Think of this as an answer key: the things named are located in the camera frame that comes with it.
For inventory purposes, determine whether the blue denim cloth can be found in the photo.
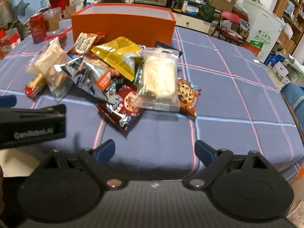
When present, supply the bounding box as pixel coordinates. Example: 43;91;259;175
280;83;304;136

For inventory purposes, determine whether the orange chocolate chip cookie packet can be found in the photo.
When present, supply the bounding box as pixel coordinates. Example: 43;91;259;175
176;77;202;119

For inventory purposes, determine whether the red white carton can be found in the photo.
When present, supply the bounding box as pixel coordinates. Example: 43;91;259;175
0;28;22;60

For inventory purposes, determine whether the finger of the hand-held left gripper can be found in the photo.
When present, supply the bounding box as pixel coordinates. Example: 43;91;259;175
0;95;17;108

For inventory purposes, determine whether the dark green bag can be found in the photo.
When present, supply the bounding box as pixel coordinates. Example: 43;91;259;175
198;3;215;21

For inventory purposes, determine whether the clear plastic jar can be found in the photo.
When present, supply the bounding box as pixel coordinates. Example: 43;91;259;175
43;7;63;35

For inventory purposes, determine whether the brown cardboard box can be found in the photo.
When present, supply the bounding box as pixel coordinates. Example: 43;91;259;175
209;0;239;12

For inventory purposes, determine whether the red yellow small snack packet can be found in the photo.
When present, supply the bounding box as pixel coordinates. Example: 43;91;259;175
23;72;48;99

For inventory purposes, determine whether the wooden bookshelf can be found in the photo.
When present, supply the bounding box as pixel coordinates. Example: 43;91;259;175
272;0;304;53

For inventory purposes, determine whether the navy butter cookie packet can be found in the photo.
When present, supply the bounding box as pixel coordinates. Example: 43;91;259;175
154;40;180;52

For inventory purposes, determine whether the flat blue white box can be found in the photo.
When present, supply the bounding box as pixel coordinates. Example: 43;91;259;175
185;0;202;15

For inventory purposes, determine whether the white chest freezer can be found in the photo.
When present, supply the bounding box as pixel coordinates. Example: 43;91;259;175
242;0;285;63

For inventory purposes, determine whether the open cardboard floor box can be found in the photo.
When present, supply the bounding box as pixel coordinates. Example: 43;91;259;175
62;5;76;18

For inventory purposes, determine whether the silver black snack packet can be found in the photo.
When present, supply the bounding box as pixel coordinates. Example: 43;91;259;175
53;55;121;105

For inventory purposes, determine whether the clear cream pastry packet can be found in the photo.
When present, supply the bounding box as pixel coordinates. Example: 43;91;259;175
26;37;72;75

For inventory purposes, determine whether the red patterned cushion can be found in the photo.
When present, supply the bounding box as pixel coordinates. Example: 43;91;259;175
222;27;243;38

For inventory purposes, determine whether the blue checked blanket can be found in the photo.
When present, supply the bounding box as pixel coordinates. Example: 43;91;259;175
0;17;300;186

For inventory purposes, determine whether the clear rice cracker packet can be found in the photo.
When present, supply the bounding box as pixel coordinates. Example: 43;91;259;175
134;47;182;112

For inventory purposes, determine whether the clear sesame cake packet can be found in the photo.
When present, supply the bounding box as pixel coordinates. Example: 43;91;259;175
44;65;74;102

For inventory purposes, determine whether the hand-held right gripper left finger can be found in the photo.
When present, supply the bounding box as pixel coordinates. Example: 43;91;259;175
40;140;130;190

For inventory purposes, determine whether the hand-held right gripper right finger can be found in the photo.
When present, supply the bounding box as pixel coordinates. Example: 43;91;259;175
183;140;269;191

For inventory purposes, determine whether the blue shark print cloth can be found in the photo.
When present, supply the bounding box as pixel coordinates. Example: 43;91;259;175
5;0;51;24

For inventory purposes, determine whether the red drink can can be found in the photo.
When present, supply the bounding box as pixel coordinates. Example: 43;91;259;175
29;14;47;44

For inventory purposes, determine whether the dark red cookie packet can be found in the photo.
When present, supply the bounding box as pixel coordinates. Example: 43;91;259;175
96;84;145;137

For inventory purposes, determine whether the red brown printed snack packet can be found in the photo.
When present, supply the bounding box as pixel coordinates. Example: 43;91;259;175
68;32;106;56

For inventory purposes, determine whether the orange white floor box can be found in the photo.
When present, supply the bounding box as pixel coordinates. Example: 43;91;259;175
243;40;262;55

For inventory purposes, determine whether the red folding chair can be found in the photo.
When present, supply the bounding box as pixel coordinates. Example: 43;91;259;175
210;10;245;47

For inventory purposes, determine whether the orange rectangular box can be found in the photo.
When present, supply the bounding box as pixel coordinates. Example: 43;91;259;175
71;3;177;50

